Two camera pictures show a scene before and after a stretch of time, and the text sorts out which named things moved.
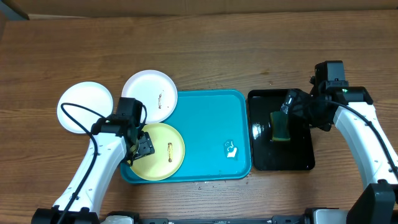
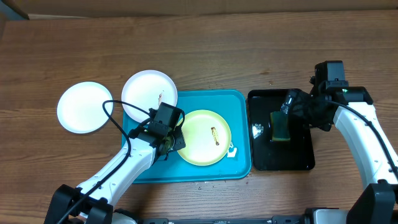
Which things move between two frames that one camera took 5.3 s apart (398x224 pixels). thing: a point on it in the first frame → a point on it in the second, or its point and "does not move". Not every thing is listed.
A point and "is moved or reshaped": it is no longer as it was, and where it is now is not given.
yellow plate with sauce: x=168 y=155 is moved or reshaped
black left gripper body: x=144 y=147 → x=176 y=139
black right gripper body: x=308 y=110 does not move
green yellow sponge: x=279 y=126 does not move
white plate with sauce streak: x=156 y=90 does not move
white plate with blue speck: x=91 y=96 does not move
